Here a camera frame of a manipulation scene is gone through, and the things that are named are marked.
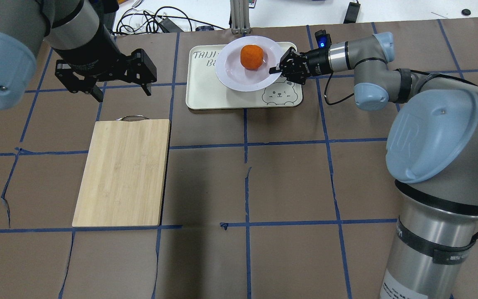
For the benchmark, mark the orange fruit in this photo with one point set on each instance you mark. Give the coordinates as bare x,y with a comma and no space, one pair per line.
251,57

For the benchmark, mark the cream bear tray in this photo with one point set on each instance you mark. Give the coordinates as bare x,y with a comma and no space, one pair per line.
204,90

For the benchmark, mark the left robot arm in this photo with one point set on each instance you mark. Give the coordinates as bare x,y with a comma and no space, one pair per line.
74,30

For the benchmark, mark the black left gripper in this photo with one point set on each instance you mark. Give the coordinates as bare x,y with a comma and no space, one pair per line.
86,50

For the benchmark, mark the aluminium frame post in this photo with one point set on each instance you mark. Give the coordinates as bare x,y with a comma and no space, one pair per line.
240,16

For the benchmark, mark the black power adapter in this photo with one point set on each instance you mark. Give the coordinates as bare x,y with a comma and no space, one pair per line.
168,26

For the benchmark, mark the bamboo cutting board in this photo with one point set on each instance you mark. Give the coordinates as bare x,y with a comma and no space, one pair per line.
124,177

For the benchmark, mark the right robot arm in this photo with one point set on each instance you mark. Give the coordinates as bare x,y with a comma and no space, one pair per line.
432,152

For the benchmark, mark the white round plate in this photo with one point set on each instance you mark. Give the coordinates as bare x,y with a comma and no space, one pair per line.
233,75

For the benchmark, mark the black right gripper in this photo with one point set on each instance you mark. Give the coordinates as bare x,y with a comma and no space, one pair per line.
316,61

